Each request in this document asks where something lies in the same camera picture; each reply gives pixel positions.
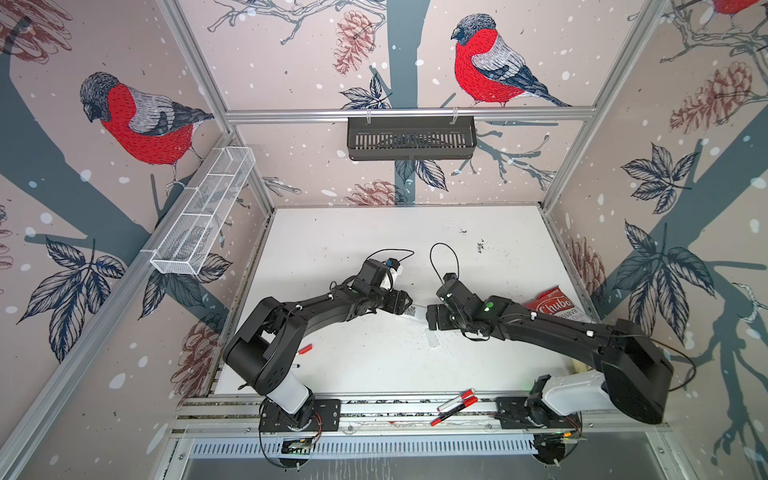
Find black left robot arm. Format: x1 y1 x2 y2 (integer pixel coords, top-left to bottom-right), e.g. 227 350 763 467
223 258 413 426

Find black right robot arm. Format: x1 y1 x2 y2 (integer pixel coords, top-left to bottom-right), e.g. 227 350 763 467
426 274 674 425

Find red marker pen upper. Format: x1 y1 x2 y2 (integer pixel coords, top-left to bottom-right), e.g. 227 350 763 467
437 389 475 413

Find red marker pen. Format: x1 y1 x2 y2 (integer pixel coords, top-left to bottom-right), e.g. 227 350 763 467
437 389 475 413
430 396 478 427

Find red chips bag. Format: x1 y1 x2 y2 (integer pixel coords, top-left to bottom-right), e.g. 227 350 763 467
524 286 593 323

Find red marker pen lower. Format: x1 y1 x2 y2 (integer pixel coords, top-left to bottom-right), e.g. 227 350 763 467
430 396 478 427

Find aluminium horizontal crossbar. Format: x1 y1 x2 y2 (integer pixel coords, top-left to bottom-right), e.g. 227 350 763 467
224 106 597 125

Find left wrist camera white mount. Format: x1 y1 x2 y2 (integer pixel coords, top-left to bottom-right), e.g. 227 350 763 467
373 258 402 291

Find black left camera cable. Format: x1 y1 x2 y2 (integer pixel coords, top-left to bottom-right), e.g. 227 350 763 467
364 248 416 265

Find black camera cable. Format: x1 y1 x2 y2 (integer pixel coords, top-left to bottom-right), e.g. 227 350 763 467
428 242 462 286
364 248 416 265

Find black right camera cable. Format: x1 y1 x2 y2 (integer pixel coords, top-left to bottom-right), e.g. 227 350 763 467
428 242 462 286

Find black wall basket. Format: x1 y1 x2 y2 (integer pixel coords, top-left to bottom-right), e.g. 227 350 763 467
347 116 477 161

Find white wire mesh basket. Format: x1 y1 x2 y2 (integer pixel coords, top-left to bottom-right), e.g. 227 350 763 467
150 146 255 275

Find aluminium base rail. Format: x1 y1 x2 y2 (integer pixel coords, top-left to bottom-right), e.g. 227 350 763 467
168 394 671 463

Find aluminium frame corner post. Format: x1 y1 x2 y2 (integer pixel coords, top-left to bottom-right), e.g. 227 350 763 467
154 0 277 215

